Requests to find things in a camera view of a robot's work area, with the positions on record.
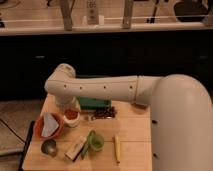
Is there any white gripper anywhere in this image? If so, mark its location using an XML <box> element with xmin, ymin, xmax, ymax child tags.
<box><xmin>55</xmin><ymin>97</ymin><xmax>81</xmax><ymax>110</ymax></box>

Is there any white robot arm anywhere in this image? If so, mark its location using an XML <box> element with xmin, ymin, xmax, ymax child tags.
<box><xmin>44</xmin><ymin>63</ymin><xmax>213</xmax><ymax>171</ymax></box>

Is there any white paper cup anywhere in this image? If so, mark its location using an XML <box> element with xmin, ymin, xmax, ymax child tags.
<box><xmin>63</xmin><ymin>109</ymin><xmax>80</xmax><ymax>127</ymax></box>

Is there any green measuring cup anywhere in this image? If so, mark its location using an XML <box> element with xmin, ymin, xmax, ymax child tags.
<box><xmin>81</xmin><ymin>130</ymin><xmax>104</xmax><ymax>159</ymax></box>

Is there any green box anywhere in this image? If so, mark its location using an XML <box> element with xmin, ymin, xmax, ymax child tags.
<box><xmin>78</xmin><ymin>97</ymin><xmax>111</xmax><ymax>110</ymax></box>

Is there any white folded napkin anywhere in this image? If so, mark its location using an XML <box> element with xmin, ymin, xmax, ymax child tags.
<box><xmin>41</xmin><ymin>113</ymin><xmax>59</xmax><ymax>137</ymax></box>

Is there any orange bowl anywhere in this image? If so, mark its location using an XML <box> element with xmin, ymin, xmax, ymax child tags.
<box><xmin>34</xmin><ymin>113</ymin><xmax>64</xmax><ymax>140</ymax></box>

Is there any dark grapes bunch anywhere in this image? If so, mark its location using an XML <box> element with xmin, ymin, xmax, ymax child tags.
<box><xmin>89</xmin><ymin>106</ymin><xmax>117</xmax><ymax>121</ymax></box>

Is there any wooden block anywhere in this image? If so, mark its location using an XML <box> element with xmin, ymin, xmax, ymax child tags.
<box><xmin>65</xmin><ymin>136</ymin><xmax>86</xmax><ymax>161</ymax></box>

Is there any yellow banana-like stick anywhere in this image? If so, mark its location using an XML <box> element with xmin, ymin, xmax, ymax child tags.
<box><xmin>114</xmin><ymin>134</ymin><xmax>121</xmax><ymax>164</ymax></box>

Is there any white remote control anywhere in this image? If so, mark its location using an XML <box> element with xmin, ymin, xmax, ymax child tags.
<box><xmin>86</xmin><ymin>0</ymin><xmax>99</xmax><ymax>25</ymax></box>

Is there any left wooden post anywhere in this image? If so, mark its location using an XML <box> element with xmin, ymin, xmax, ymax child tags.
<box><xmin>59</xmin><ymin>0</ymin><xmax>72</xmax><ymax>31</ymax></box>

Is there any wooden post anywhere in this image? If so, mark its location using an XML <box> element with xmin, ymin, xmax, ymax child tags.
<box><xmin>59</xmin><ymin>0</ymin><xmax>72</xmax><ymax>31</ymax></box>
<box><xmin>122</xmin><ymin>0</ymin><xmax>134</xmax><ymax>29</ymax></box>

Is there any right wooden post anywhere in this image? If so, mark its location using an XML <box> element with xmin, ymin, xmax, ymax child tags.
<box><xmin>122</xmin><ymin>0</ymin><xmax>134</xmax><ymax>29</ymax></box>

